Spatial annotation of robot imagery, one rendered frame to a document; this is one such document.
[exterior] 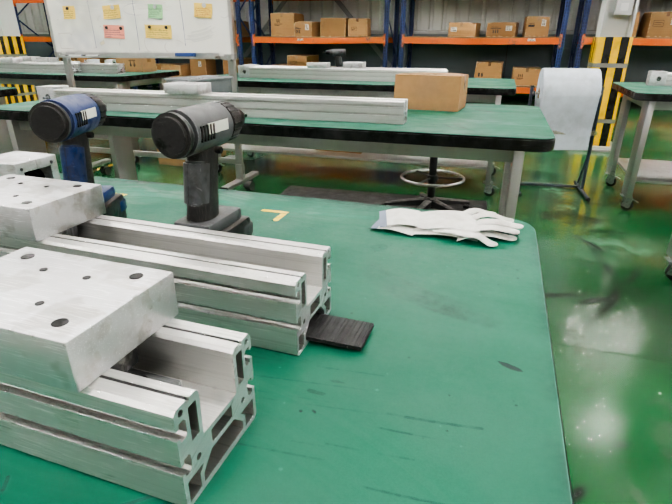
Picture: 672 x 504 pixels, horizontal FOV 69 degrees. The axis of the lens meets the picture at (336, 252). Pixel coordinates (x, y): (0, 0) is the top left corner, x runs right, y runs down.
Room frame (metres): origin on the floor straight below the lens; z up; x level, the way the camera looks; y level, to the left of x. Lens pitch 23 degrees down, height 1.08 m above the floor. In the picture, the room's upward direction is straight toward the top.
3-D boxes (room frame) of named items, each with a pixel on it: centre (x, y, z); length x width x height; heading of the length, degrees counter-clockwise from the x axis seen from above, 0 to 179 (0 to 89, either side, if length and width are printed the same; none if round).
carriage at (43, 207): (0.60, 0.40, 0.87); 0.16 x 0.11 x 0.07; 71
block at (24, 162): (0.91, 0.60, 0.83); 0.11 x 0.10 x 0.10; 161
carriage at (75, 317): (0.34, 0.23, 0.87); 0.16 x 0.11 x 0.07; 71
